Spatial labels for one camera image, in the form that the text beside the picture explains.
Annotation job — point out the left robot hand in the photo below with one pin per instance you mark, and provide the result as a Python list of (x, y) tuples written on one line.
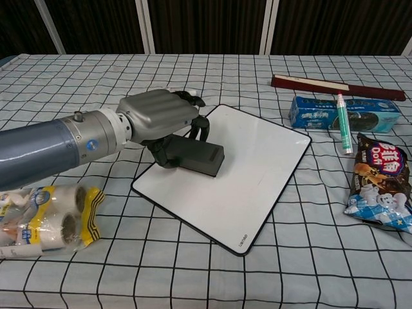
[(157, 112)]

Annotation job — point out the dark grey board eraser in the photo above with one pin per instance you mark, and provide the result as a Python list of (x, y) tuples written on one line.
[(199, 154)]

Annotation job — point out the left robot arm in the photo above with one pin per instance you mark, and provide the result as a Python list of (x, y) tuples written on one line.
[(48, 148)]

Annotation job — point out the white dry-erase board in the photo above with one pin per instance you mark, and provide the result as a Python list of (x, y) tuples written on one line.
[(251, 180)]

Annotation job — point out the green and white marker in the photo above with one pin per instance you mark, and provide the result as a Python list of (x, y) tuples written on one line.
[(343, 125)]

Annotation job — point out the blue cookie box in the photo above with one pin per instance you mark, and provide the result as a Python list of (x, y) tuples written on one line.
[(309, 114)]

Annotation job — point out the dark red folded fan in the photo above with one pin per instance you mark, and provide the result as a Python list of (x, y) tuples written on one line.
[(322, 84)]

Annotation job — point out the checkered light blue tablecloth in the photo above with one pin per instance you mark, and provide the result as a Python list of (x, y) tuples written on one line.
[(106, 283)]

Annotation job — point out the brown and blue snack bag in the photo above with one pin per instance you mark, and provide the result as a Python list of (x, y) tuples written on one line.
[(380, 180)]

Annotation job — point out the white partition post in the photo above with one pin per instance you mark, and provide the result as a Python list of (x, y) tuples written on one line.
[(51, 29), (408, 45), (268, 25), (145, 25)]

